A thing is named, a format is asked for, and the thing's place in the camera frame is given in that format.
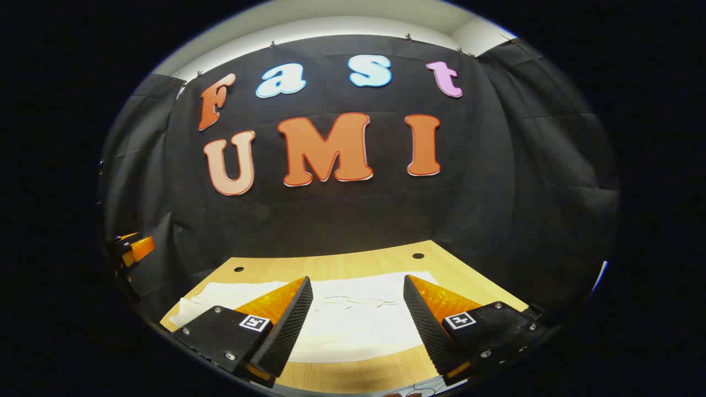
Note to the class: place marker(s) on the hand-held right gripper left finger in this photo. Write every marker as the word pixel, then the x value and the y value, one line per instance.
pixel 287 331

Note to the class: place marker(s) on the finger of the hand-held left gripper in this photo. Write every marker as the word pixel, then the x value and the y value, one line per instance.
pixel 140 248

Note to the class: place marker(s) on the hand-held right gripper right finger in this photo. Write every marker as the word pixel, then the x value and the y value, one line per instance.
pixel 427 331

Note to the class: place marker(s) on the white jeans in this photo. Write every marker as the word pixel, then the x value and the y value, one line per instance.
pixel 353 331

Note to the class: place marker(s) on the black backdrop cloth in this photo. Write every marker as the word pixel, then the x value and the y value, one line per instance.
pixel 342 220

